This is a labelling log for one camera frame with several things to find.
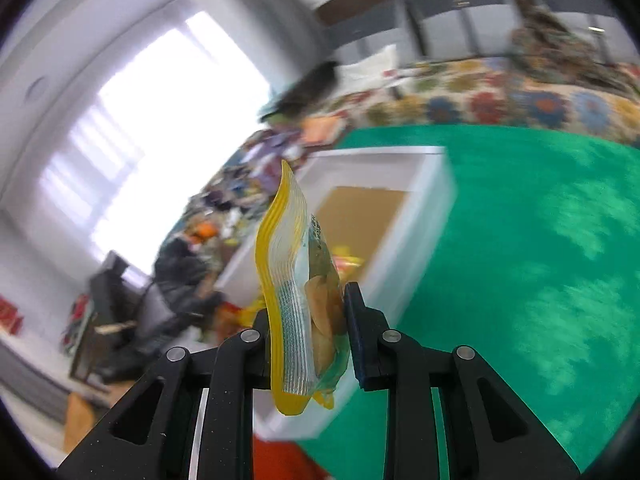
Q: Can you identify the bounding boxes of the grey pillow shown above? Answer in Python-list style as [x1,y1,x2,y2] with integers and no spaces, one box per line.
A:
[536,0,639,64]
[326,0,421,66]
[406,0,521,62]

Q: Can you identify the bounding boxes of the yellow red peanut snack bag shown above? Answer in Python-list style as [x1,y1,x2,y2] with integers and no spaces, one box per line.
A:
[331,245,364,284]

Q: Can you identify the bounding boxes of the dark floral clothing pile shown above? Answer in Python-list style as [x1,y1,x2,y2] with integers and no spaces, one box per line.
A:
[511,0,639,101]

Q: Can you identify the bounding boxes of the grey pillow far left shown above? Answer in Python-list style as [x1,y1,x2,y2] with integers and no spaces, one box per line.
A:
[326,0,421,66]

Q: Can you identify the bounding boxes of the white plastic bag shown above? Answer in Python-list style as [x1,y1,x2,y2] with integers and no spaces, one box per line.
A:
[336,44,399,94]

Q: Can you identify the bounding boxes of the silver yellow-edged snack packet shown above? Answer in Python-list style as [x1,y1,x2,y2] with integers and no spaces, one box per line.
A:
[254,162,349,416]

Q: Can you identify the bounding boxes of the green floral bedspread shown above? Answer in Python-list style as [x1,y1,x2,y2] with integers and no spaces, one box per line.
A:
[343,125,639,468]

